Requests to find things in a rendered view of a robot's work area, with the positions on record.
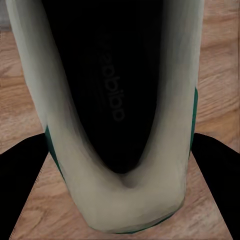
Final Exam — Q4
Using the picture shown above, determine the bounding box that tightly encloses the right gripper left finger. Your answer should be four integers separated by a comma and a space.
0, 133, 50, 240

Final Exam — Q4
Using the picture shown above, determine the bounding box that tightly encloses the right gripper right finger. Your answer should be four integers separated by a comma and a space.
191, 133, 240, 240

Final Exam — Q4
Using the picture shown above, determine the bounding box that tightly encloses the gym shoe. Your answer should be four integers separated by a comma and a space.
5, 0, 204, 234

